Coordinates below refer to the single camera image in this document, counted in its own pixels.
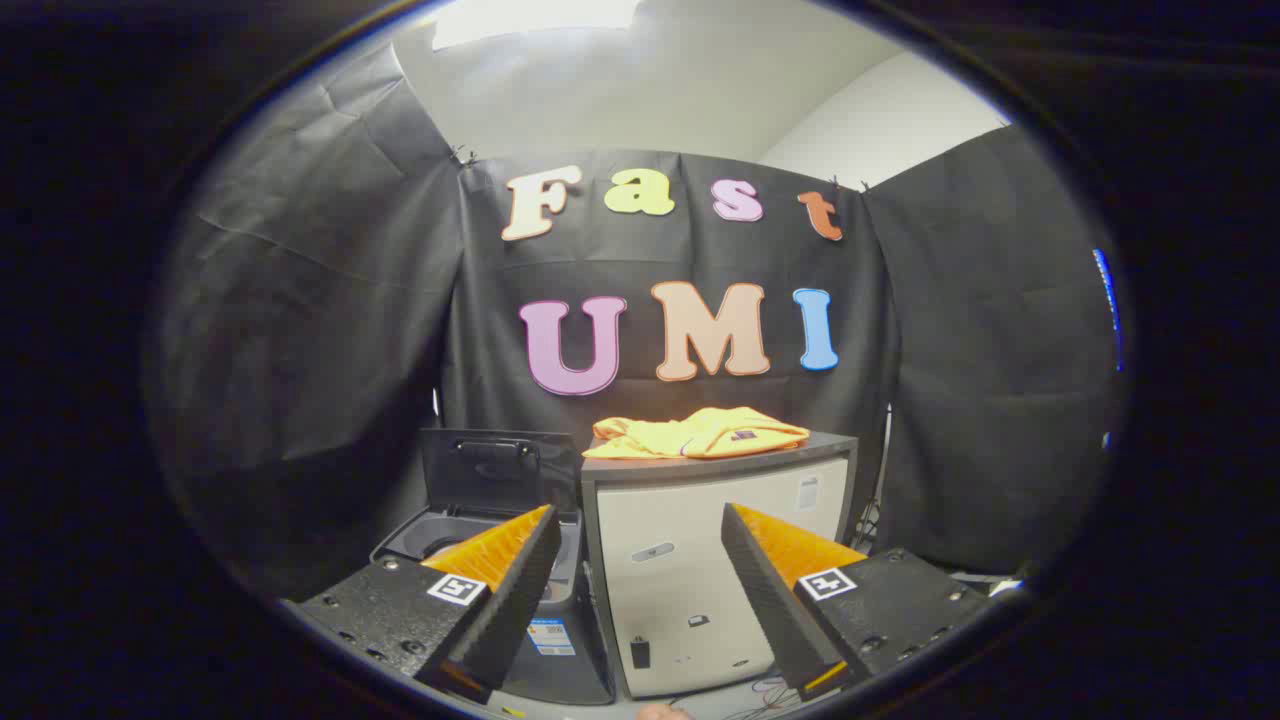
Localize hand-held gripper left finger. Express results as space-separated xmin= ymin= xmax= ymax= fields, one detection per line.
xmin=283 ymin=505 xmax=563 ymax=704

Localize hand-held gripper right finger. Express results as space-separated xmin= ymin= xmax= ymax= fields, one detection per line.
xmin=721 ymin=503 xmax=1001 ymax=701

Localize dark grey washing machine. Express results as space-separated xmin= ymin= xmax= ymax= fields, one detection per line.
xmin=372 ymin=428 xmax=616 ymax=706

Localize yellow shirt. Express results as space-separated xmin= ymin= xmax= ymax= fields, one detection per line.
xmin=582 ymin=406 xmax=811 ymax=461

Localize white cabinet with grey top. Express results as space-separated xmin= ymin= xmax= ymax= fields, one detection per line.
xmin=580 ymin=432 xmax=859 ymax=699

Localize thin backdrop stand pole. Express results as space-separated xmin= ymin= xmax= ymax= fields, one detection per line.
xmin=855 ymin=405 xmax=893 ymax=551

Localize black backdrop cloth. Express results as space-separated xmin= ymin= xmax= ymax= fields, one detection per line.
xmin=150 ymin=45 xmax=1126 ymax=601

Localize floor cables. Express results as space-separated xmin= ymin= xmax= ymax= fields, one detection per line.
xmin=700 ymin=675 xmax=803 ymax=717

